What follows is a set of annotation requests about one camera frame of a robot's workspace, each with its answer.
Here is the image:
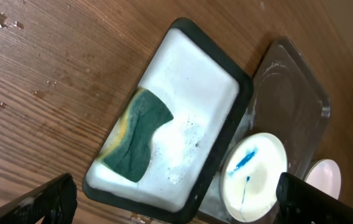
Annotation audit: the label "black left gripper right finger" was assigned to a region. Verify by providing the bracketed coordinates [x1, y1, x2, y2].
[275, 172, 353, 224]

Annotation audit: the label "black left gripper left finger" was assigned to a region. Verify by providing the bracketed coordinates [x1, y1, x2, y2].
[0, 173, 77, 224]

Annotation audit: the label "white plate large blue smear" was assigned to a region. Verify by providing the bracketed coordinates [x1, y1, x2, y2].
[304, 159, 342, 200]

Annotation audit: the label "white plate two blue marks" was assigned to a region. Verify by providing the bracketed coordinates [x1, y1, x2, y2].
[220, 133, 288, 222]

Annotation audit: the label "green yellow sponge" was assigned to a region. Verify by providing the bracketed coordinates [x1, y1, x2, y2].
[96, 88, 173, 182]

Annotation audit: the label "dark brown serving tray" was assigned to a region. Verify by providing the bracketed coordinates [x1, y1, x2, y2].
[195, 37, 332, 224]

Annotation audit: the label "black rimmed water tray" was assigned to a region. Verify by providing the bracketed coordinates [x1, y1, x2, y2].
[83, 17, 254, 223]

